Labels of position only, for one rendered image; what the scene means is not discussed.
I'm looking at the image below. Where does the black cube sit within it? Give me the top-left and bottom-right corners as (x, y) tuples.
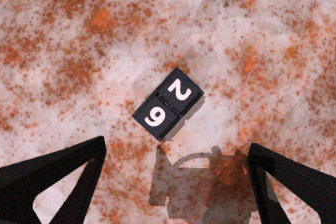
(158, 69), (201, 112)
(135, 96), (177, 138)

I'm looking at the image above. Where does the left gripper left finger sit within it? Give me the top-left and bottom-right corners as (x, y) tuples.
(0, 136), (107, 224)

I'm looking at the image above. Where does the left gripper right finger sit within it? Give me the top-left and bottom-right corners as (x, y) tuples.
(247, 143), (336, 224)

